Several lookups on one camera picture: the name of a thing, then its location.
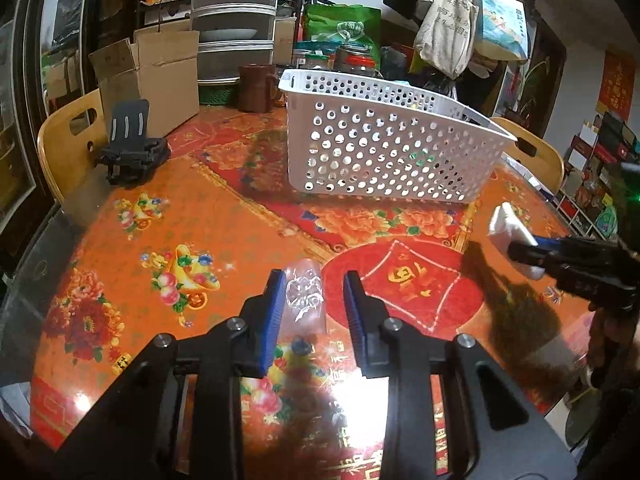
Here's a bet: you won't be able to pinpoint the shelf of boxes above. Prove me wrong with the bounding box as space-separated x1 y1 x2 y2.
556 110 640 241

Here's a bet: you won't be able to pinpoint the glass jar green lid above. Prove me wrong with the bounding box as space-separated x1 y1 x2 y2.
292 47 332 71

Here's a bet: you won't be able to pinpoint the clear plastic bag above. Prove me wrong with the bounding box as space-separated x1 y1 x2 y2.
282 259 327 337

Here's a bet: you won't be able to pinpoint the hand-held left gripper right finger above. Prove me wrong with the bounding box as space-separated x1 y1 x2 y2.
342 270 576 480

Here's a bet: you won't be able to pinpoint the open cardboard box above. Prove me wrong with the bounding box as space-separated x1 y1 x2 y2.
89 29 201 139

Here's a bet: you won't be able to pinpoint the black phone stand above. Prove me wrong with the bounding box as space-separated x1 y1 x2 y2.
96 100 169 184

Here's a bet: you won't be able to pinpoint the green plastic basket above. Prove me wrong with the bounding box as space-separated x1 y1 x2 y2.
198 82 241 107

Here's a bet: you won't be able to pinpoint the dark framed painting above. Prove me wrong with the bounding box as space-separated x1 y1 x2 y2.
519 0 569 137

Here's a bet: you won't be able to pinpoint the brown mug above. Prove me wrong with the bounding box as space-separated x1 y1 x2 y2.
237 64 279 113

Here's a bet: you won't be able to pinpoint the white canvas tote bag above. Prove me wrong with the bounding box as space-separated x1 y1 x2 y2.
413 0 479 80

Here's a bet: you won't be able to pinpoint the red printed tablecloth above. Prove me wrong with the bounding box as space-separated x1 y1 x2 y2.
29 104 603 480

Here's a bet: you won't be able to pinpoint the white perforated plastic basket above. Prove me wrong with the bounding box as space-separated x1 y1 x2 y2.
278 69 519 205

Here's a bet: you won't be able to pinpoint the plastic drawer tower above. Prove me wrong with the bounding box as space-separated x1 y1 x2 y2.
191 0 279 84

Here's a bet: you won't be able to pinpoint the blue and white tote bag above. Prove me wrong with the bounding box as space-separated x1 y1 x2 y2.
472 0 530 64

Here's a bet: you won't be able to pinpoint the red wall hanging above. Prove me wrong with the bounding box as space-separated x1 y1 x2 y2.
597 50 636 122

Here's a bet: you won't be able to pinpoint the white packet with green label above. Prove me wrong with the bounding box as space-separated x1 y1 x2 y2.
489 202 547 281

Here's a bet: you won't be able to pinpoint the glass jar red contents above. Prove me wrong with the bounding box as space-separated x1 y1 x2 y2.
333 45 376 79

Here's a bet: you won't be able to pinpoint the green shopping bag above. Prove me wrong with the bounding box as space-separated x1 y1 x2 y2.
304 3 382 61

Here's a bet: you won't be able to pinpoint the wooden chair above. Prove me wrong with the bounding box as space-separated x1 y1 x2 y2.
37 88 109 202
489 117 565 194

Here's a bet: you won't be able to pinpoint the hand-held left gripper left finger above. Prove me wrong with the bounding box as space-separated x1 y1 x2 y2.
52 269 288 480

